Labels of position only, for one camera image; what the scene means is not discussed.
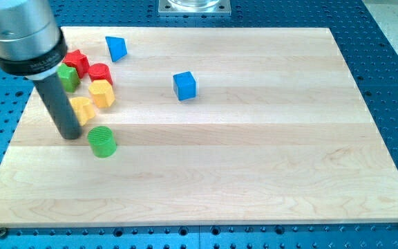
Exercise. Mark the yellow heart block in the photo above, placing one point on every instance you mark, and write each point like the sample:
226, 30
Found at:
83, 108

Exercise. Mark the red star block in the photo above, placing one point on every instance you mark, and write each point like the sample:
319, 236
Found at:
78, 61

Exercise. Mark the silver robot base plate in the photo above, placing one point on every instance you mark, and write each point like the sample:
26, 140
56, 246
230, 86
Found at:
194, 7

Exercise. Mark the blue trapezoid block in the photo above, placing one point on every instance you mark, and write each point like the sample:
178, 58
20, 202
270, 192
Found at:
117, 48

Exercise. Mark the yellow hexagon block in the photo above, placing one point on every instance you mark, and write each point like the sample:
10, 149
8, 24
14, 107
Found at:
102, 93

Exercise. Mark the green cylinder block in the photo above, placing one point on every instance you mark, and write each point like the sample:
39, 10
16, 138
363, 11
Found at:
102, 141

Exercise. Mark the red cylinder block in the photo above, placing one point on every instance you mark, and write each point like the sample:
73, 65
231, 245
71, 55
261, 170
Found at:
100, 71

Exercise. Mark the left board stop screw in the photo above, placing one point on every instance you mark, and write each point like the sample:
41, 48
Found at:
3, 233

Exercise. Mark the green star block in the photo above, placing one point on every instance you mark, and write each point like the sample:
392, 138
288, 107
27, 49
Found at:
69, 78

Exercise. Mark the blue cube block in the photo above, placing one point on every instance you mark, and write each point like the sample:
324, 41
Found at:
184, 85

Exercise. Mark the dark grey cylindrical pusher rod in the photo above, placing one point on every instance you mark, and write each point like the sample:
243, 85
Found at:
54, 97

